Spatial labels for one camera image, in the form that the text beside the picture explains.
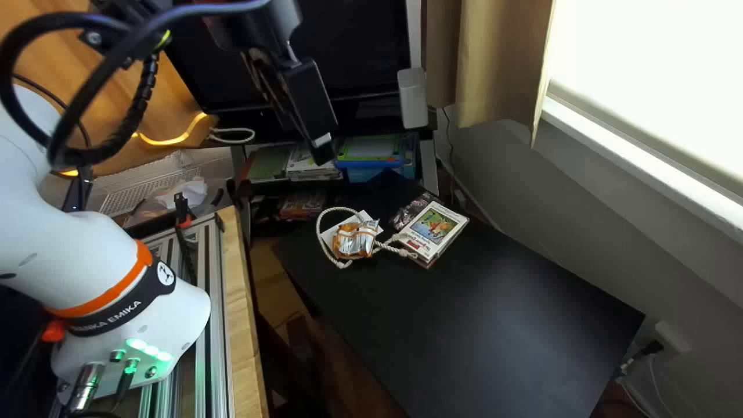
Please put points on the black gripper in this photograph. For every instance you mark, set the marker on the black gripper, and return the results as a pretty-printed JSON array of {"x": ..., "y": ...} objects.
[{"x": 309, "y": 101}]

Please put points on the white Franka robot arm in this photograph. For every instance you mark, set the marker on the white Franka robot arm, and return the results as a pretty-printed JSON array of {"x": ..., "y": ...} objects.
[{"x": 62, "y": 248}]

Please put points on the green book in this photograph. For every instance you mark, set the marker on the green book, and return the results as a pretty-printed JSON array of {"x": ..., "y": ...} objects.
[{"x": 267, "y": 164}]

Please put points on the blue box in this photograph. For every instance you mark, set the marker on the blue box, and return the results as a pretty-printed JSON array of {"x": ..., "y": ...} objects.
[{"x": 375, "y": 159}]

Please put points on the white upright box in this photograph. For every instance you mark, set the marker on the white upright box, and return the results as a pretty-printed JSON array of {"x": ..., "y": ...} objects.
[{"x": 412, "y": 95}]

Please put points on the small black shelf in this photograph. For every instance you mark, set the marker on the small black shelf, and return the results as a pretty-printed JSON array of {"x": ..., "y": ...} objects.
[{"x": 262, "y": 198}]

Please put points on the orange and white packet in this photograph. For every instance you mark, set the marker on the orange and white packet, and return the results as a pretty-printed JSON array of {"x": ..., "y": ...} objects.
[{"x": 352, "y": 235}]

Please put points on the wooden board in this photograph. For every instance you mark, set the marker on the wooden board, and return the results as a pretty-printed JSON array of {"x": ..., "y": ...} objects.
[{"x": 163, "y": 101}]

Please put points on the crumpled white paper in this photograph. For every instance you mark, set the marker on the crumpled white paper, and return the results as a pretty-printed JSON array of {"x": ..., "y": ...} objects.
[{"x": 182, "y": 192}]

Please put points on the black orange tool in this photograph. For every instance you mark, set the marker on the black orange tool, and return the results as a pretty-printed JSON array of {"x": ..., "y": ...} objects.
[{"x": 183, "y": 217}]

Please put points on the beige curtain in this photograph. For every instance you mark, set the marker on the beige curtain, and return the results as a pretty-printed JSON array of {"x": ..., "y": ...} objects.
[{"x": 488, "y": 54}]

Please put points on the wooden plank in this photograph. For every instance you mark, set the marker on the wooden plank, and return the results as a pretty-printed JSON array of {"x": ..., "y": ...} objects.
[{"x": 243, "y": 327}]

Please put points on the white power strip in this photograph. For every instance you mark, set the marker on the white power strip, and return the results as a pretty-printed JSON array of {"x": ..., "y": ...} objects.
[{"x": 672, "y": 338}]

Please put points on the aluminium profile frame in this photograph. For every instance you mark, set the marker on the aluminium profile frame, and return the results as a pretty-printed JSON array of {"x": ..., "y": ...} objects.
[{"x": 209, "y": 310}]

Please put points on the white window frame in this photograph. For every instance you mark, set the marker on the white window frame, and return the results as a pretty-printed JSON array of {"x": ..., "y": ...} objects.
[{"x": 641, "y": 147}]

